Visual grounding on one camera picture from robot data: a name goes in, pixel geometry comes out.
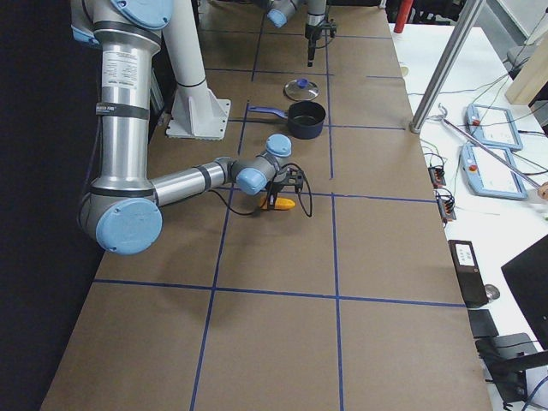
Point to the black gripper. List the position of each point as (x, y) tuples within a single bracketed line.
[(311, 36), (274, 187)]

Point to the yellow corn cob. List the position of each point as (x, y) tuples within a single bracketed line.
[(277, 204)]

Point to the glass pot lid blue knob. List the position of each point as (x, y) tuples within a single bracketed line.
[(301, 89)]

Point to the dark blue saucepan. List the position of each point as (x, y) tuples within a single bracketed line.
[(305, 119)]

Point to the red cylinder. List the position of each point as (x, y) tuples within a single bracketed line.
[(403, 15)]

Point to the upper orange connector board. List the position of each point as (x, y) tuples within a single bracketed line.
[(436, 174)]

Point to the orange connector board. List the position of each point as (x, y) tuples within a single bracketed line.
[(446, 207), (436, 174)]

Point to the lower orange connector board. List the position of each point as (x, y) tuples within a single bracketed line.
[(446, 207)]

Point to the upper teach pendant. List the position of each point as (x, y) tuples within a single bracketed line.
[(493, 126)]

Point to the teach pendant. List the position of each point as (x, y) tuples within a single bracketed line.
[(487, 177), (493, 126)]

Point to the black box white label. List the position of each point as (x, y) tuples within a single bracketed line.
[(468, 273)]

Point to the lower teach pendant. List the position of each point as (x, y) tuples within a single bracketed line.
[(487, 177)]

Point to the wooden board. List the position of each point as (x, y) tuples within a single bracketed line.
[(532, 77)]

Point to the black monitor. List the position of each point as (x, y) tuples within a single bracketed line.
[(526, 276)]

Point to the black monitor stand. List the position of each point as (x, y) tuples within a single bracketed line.
[(508, 359)]

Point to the white pedestal column base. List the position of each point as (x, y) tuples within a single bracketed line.
[(196, 112)]

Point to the aluminium frame post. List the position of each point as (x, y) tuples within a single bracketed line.
[(460, 32)]

